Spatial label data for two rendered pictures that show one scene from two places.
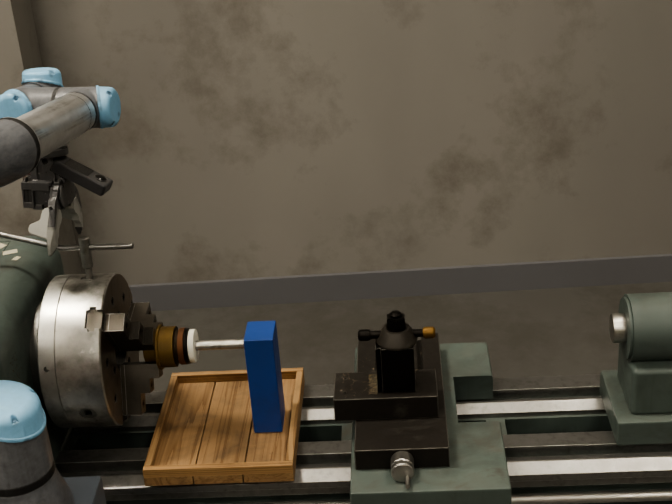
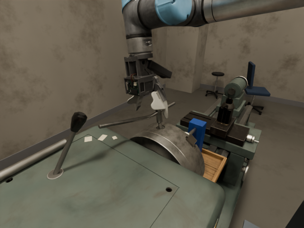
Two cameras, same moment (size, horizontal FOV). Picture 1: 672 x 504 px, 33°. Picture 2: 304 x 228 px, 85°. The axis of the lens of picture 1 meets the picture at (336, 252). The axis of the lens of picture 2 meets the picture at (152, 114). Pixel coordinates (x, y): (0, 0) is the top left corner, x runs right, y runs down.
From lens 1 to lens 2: 2.12 m
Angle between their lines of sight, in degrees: 50
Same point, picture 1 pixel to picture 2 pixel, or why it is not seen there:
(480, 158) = (85, 93)
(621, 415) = (236, 110)
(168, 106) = not seen: outside the picture
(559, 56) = (97, 66)
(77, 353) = (197, 161)
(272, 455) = (213, 160)
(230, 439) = not seen: hidden behind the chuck
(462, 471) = (251, 133)
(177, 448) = not seen: hidden behind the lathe
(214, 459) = (206, 173)
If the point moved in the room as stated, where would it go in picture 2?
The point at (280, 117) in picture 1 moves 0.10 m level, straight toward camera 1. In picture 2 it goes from (29, 94) to (33, 96)
